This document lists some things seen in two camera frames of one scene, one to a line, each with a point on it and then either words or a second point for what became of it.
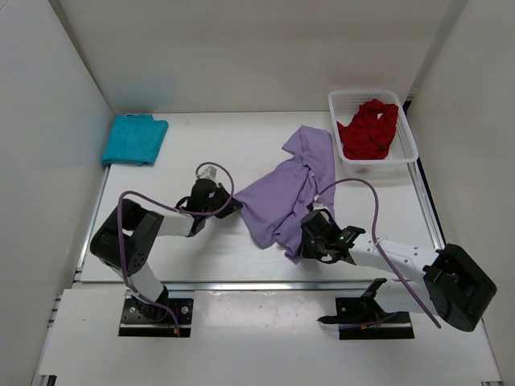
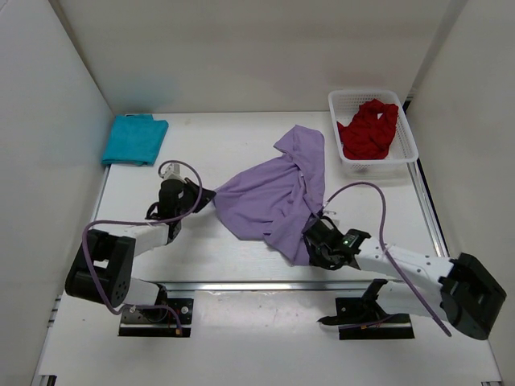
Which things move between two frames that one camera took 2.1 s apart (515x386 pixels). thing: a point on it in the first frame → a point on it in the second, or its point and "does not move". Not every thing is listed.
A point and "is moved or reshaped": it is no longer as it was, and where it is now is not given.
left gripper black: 232,205 → 191,186
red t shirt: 370,133 does not move
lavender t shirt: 272,208 is moved or reshaped
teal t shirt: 135,139 does not move
